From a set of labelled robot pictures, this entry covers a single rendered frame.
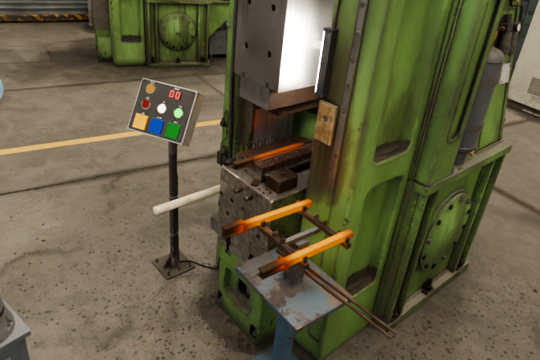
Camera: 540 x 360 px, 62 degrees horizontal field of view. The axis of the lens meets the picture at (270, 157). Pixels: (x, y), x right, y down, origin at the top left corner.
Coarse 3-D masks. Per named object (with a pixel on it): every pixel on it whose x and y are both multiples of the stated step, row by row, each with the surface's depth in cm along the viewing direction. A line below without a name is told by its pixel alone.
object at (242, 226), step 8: (304, 200) 184; (280, 208) 178; (288, 208) 178; (296, 208) 179; (256, 216) 171; (264, 216) 172; (272, 216) 173; (280, 216) 176; (232, 224) 163; (240, 224) 164; (248, 224) 166; (256, 224) 169; (224, 232) 162; (232, 232) 164; (240, 232) 166
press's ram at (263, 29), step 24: (240, 0) 185; (264, 0) 174; (288, 0) 165; (312, 0) 173; (240, 24) 188; (264, 24) 177; (288, 24) 170; (312, 24) 178; (240, 48) 192; (264, 48) 180; (288, 48) 175; (312, 48) 184; (240, 72) 196; (264, 72) 184; (288, 72) 180; (312, 72) 190
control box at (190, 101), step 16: (144, 80) 233; (144, 96) 232; (160, 96) 229; (176, 96) 225; (192, 96) 223; (144, 112) 231; (160, 112) 227; (192, 112) 223; (128, 128) 233; (192, 128) 227
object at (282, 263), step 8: (344, 232) 167; (352, 232) 168; (328, 240) 162; (336, 240) 162; (304, 248) 156; (312, 248) 157; (320, 248) 158; (280, 256) 150; (288, 256) 152; (296, 256) 152; (304, 256) 154; (272, 264) 147; (280, 264) 147; (288, 264) 148; (264, 272) 144; (272, 272) 147
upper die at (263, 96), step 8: (240, 80) 198; (248, 80) 193; (240, 88) 199; (248, 88) 195; (256, 88) 190; (264, 88) 186; (304, 88) 198; (312, 88) 201; (248, 96) 196; (256, 96) 192; (264, 96) 188; (272, 96) 187; (280, 96) 190; (288, 96) 193; (296, 96) 197; (304, 96) 200; (312, 96) 204; (320, 96) 208; (256, 104) 193; (264, 104) 189; (272, 104) 189; (280, 104) 192; (288, 104) 196
